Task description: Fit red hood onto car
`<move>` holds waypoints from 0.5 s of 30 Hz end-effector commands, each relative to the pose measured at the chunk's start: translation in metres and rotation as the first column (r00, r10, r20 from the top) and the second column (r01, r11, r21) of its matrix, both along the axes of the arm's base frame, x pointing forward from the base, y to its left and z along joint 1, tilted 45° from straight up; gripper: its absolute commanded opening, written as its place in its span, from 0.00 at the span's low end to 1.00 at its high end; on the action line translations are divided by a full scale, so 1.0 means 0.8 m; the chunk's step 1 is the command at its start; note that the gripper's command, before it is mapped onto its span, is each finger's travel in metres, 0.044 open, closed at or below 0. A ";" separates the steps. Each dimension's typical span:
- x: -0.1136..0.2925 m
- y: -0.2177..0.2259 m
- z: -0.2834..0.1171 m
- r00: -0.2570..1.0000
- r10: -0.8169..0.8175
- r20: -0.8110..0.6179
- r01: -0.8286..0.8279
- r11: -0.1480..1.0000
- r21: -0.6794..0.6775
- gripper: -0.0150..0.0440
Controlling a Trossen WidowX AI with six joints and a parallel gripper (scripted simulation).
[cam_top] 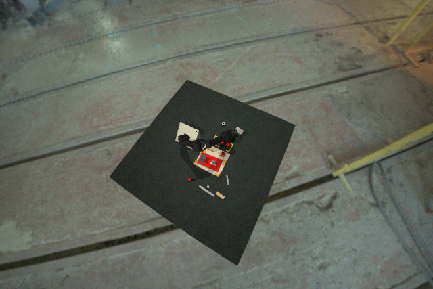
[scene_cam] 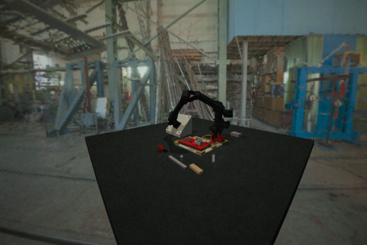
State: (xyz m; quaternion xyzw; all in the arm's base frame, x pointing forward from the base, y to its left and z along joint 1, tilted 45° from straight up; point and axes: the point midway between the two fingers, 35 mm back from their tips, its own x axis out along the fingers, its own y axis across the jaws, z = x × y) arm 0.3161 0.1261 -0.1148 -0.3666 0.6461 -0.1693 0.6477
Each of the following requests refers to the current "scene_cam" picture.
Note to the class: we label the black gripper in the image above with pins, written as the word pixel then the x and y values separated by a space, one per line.
pixel 216 127

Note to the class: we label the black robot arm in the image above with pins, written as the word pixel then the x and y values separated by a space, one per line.
pixel 216 105

